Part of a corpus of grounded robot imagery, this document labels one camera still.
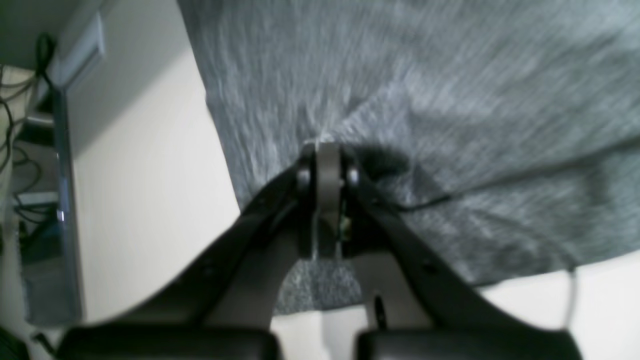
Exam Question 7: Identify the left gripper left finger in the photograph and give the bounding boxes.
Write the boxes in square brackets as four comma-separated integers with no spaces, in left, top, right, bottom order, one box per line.
[55,144,318,360]

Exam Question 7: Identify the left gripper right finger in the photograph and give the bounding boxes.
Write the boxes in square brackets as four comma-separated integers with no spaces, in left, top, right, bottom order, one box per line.
[327,144,582,360]

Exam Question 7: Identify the grey long-sleeve T-shirt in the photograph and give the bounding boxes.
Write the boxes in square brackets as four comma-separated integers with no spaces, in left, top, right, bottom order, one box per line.
[178,0,640,286]

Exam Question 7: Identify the black power strip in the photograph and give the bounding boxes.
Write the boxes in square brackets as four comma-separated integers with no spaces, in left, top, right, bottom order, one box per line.
[20,88,83,328]

